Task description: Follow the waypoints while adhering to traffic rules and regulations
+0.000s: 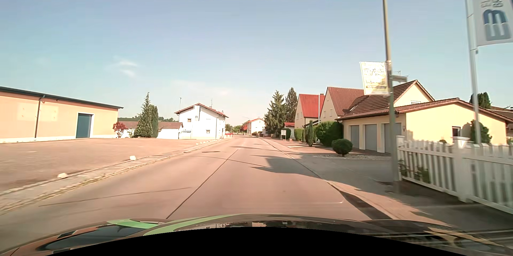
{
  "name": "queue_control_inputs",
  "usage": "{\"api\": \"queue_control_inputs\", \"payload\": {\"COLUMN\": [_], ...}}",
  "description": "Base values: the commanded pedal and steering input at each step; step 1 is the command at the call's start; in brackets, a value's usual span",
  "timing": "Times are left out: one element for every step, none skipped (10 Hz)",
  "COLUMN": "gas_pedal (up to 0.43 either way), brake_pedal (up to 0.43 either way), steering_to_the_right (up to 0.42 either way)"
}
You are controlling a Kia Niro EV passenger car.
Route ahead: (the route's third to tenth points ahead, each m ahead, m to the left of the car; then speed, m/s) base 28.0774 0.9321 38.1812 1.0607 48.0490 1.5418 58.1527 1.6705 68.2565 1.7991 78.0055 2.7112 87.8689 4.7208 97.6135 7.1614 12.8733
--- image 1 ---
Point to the grey pavement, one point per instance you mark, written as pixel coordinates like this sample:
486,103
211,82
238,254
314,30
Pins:
384,186

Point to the gravel strip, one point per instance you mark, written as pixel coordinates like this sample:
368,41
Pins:
352,156

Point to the lamp post with sign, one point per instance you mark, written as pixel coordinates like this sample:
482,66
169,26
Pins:
390,128

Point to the low white building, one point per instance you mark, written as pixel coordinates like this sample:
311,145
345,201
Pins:
170,130

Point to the grey asphalt road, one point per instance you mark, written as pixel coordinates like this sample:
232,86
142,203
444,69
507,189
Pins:
248,180

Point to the flag on pole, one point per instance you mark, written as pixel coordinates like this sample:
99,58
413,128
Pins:
491,11

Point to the house with red roof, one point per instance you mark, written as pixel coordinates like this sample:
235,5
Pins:
309,110

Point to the dark green tree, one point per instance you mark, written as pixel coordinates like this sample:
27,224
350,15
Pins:
482,99

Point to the yellow house brown roof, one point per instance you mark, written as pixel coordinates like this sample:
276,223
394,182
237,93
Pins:
340,102

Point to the green hedge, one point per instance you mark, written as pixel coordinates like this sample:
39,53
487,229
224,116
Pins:
328,132

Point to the small sign board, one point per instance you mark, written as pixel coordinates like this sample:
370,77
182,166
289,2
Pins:
283,132

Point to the white house red roof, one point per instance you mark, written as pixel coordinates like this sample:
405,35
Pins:
255,125

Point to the slim conifer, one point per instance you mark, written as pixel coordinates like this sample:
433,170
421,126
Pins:
310,132

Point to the round green bush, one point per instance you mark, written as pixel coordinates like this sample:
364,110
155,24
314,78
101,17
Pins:
342,146

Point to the tall conifer trees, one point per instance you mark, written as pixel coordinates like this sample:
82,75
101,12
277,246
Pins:
280,114

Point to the beige hall building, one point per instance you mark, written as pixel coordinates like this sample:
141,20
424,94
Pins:
24,118

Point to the red-leaved bush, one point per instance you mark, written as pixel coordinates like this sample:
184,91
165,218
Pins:
119,128

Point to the car's own bonnet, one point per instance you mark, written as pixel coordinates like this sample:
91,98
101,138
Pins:
240,224

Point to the white picket fence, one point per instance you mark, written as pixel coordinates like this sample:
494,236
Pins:
477,172

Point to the yellow garage building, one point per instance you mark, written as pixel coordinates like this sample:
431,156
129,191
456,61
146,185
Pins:
433,126

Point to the paved yard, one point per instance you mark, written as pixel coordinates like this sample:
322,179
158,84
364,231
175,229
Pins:
80,156

